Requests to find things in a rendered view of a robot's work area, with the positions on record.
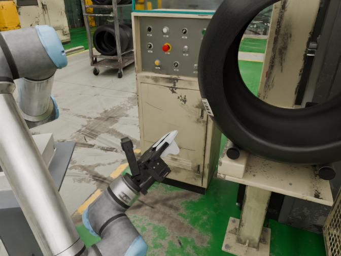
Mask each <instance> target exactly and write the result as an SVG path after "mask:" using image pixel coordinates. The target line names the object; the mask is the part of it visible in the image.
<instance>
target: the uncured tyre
mask: <svg viewBox="0 0 341 256"><path fill-rule="evenodd" d="M279 1H281V0H223V2H222V3H221V4H220V6H219V7H218V8H217V10H216V12H215V13H214V14H213V16H212V18H211V20H210V22H209V24H208V26H207V28H206V31H205V33H204V36H203V39H202V42H201V46H200V50H199V56H198V66H197V76H198V86H199V91H200V95H201V98H203V99H207V101H208V103H209V105H210V108H211V111H212V113H213V116H210V115H209V116H210V118H211V120H212V121H213V123H214V124H215V125H216V127H217V128H218V129H219V130H220V131H221V132H222V133H223V134H224V135H225V136H226V137H227V138H228V139H229V140H230V141H232V142H233V143H234V144H235V145H237V146H238V147H240V148H242V149H243V150H245V151H247V152H249V153H251V154H253V155H255V156H258V157H260V158H263V159H266V160H269V161H273V162H277V163H282V164H289V165H320V164H327V163H333V162H338V161H341V92H339V93H338V94H337V95H335V96H334V97H332V98H330V99H329V100H327V101H324V102H322V103H320V104H317V105H314V106H311V107H306V108H298V109H288V108H281V107H276V106H273V105H270V104H268V103H266V102H264V101H262V100H261V99H259V98H258V97H257V96H255V95H254V94H253V93H252V92H251V91H250V90H249V89H248V88H247V86H246V84H245V83H244V81H243V79H242V76H241V74H240V70H239V66H238V51H239V47H240V43H241V40H242V37H243V35H244V32H245V31H246V29H247V27H248V26H249V24H250V23H251V21H252V20H253V19H254V18H255V17H256V15H257V14H258V13H260V12H261V11H262V10H263V9H265V8H267V7H269V6H270V5H272V4H274V3H276V2H279Z"/></svg>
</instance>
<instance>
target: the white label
mask: <svg viewBox="0 0 341 256"><path fill-rule="evenodd" d="M201 100H202V102H203V105H204V107H205V109H206V112H207V114H208V115H210V116H213V113H212V111H211V108H210V105H209V103H208V101H207V99H203V98H201Z"/></svg>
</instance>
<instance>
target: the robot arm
mask: <svg viewBox="0 0 341 256"><path fill-rule="evenodd" d="M66 66H67V57H66V54H65V51H64V48H63V45H62V43H61V41H60V38H59V36H58V34H57V32H56V31H55V29H54V28H53V27H52V26H50V25H36V26H32V27H26V28H20V29H13V30H7V31H0V169H2V170H3V172H4V174H5V176H6V178H7V180H8V182H9V184H10V187H11V189H12V191H13V193H14V195H15V197H16V199H17V201H18V203H19V205H20V207H21V209H22V211H23V213H24V216H25V218H26V220H27V222H28V224H29V226H30V228H31V230H32V232H33V234H34V236H35V238H36V240H37V242H38V245H39V247H40V249H41V251H42V253H43V255H44V256H145V254H146V252H147V244H146V242H145V241H144V239H143V237H142V235H140V234H139V232H138V231H137V229H136V228H135V227H134V225H133V224H132V222H131V221H130V220H129V218H128V217H127V215H126V214H125V211H126V210H127V209H128V208H129V207H130V206H131V205H132V204H133V203H134V202H135V201H136V200H137V199H138V198H139V197H140V196H141V194H140V192H141V193H142V194H143V195H146V194H147V193H148V192H147V190H148V189H149V188H150V186H151V185H152V184H153V183H154V182H155V181H157V182H159V183H160V182H161V181H162V180H163V179H164V178H165V177H166V176H167V175H168V174H169V173H170V172H171V169H170V167H169V166H168V165H167V164H166V163H165V162H164V160H163V159H162V158H161V157H166V156H167V155H168V154H174V155H177V154H178V153H179V148H178V146H177V145H176V143H175V141H174V138H175V137H176V135H177V133H178V131H177V130H175V131H172V132H169V133H168V134H166V135H165V136H163V137H162V138H160V139H159V140H158V141H156V142H155V143H154V144H153V145H152V146H151V147H150V148H149V149H148V150H147V151H145V152H144V153H143V155H142V156H141V157H140V160H138V161H137V160H136V158H135V154H134V151H133V142H132V141H131V139H130V138H129V137H125V138H122V139H121V142H120V144H121V148H122V150H123V151H124V152H125V155H126V158H127V161H128V164H129V167H130V171H131V174H132V175H130V174H128V173H125V174H124V175H119V176H118V177H117V178H116V179H115V180H114V181H113V182H112V183H111V184H110V185H109V186H108V187H107V188H106V189H105V190H104V191H103V192H102V193H101V194H100V195H99V196H98V197H97V198H96V199H95V200H94V201H93V202H92V203H90V204H89V205H88V207H87V208H86V210H85V211H84V212H83V214H82V221H83V224H84V226H85V227H86V228H87V229H88V231H89V232H90V233H91V234H92V235H94V236H96V237H101V240H100V241H98V242H96V243H95V244H93V245H92V246H90V247H88V248H86V246H85V244H84V242H83V241H82V240H81V238H80V236H79V234H78V231H77V229H76V227H75V225H74V223H73V221H72V219H71V217H70V215H69V212H68V210H67V208H66V206H65V204H64V202H63V200H62V198H61V196H60V194H59V192H58V189H57V187H56V185H55V183H54V181H53V179H52V177H51V175H50V173H49V170H48V168H47V166H46V164H45V162H44V160H43V158H42V156H41V154H40V152H39V149H38V147H37V145H36V143H35V141H34V139H33V137H32V135H31V133H30V131H29V129H32V128H34V127H37V126H40V125H43V124H46V123H49V122H52V121H54V120H56V119H57V118H58V117H59V109H58V107H57V106H58V105H57V102H56V100H55V98H54V96H53V95H52V94H51V90H52V85H53V80H54V75H55V72H56V70H57V69H62V68H64V67H66ZM13 80H16V83H17V89H18V96H17V98H16V99H14V97H13V92H14V90H15V89H16V85H15V83H14V81H13ZM165 174H166V175H165ZM164 175H165V176H164ZM163 176H164V177H163ZM162 177H163V178H162Z"/></svg>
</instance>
